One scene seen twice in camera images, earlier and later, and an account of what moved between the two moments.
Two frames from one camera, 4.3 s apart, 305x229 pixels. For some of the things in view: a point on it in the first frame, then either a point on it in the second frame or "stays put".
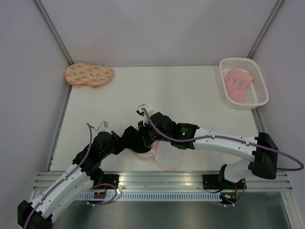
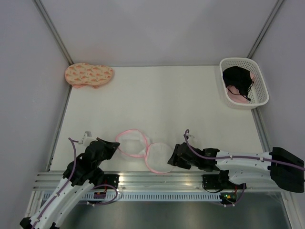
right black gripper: [142, 132] to [173, 159]
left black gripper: [118, 140] to [111, 147]
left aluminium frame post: [53, 31] stays put
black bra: [137, 146] to [239, 78]
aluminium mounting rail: [174, 181] stays put
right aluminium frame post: [264, 31] stays put
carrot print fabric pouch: [79, 74] stays put
